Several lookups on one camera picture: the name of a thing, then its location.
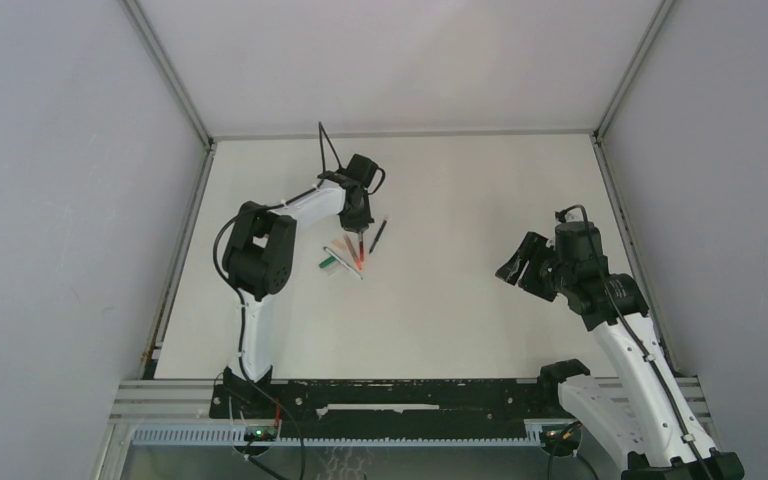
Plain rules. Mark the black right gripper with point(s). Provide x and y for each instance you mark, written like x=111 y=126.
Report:
x=533 y=248

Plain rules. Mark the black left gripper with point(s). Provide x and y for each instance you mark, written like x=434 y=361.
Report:
x=362 y=223

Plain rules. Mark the red pen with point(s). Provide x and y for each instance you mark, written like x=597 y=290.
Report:
x=361 y=250

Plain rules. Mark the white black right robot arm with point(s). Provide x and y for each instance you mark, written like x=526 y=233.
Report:
x=658 y=436

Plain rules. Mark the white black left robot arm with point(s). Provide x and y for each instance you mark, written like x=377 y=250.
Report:
x=253 y=252

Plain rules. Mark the black pen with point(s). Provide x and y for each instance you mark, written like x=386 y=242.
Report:
x=378 y=234

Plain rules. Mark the clear pen cap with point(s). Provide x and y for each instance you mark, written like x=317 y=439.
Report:
x=340 y=246

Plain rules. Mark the orange pen with cap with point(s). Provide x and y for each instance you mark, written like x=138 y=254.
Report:
x=353 y=252

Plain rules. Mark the white green-tipped pen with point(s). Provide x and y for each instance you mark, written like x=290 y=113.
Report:
x=337 y=258

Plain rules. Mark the green pen cap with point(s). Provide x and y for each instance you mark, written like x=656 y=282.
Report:
x=326 y=263

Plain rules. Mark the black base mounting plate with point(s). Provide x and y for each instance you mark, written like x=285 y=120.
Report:
x=438 y=408

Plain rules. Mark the aluminium frame rail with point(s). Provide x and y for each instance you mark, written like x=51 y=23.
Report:
x=631 y=245

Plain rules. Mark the white slotted cable duct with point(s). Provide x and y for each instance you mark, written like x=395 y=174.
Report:
x=226 y=435

